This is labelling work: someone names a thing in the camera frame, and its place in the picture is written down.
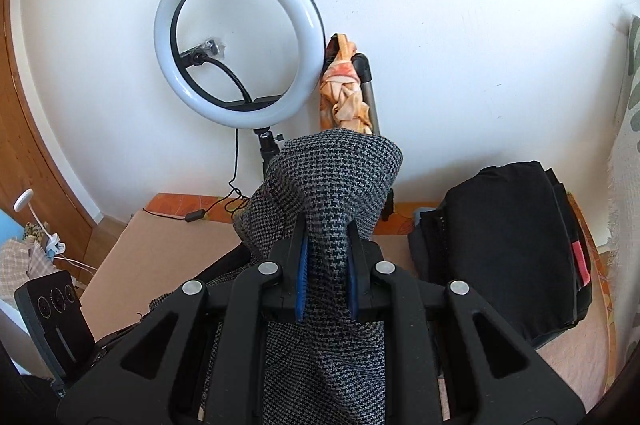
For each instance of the orange patterned cloth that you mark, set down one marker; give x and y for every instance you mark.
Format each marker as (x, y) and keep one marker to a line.
(345, 95)

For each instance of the white clip lamp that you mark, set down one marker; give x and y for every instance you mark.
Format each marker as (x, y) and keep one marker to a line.
(24, 201)

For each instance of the black gooseneck phone holder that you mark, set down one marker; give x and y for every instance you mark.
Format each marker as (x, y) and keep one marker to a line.
(227, 70)

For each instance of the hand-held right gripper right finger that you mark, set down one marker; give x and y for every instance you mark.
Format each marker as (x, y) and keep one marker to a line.
(352, 275)

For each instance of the wooden door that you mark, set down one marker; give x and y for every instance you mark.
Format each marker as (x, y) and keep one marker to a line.
(35, 145)

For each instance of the grey houndstooth pants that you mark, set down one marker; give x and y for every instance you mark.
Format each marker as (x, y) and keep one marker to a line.
(330, 185)

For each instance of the green white patterned pillow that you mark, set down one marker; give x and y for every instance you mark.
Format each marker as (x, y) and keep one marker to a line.
(627, 155)

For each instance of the checked cloth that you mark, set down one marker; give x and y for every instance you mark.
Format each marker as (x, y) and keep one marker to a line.
(20, 265)

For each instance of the black tripod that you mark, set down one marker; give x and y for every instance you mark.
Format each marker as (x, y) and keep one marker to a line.
(267, 145)

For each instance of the folded black stand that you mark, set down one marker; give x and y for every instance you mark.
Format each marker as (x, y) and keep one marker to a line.
(369, 90)

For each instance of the black folded pants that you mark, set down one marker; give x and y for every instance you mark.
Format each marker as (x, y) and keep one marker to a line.
(500, 245)

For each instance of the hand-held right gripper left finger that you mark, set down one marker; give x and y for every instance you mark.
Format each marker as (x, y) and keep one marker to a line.
(301, 275)

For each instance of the black inline switch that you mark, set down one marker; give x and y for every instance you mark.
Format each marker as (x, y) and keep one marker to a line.
(194, 216)

